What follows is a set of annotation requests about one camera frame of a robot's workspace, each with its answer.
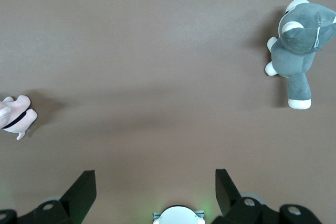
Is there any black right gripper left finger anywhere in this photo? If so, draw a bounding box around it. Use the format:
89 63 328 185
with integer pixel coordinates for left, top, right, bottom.
0 170 97 224

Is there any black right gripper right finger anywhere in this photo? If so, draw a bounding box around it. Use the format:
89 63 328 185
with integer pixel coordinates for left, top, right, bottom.
207 168 324 224

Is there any pale pink dog plush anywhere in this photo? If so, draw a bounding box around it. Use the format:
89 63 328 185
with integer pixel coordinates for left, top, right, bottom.
0 94 38 141

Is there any brown table mat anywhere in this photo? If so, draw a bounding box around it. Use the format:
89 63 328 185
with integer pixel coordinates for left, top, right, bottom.
0 0 336 224

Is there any grey white husky plush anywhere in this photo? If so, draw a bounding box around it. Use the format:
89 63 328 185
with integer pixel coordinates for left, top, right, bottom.
264 0 336 110

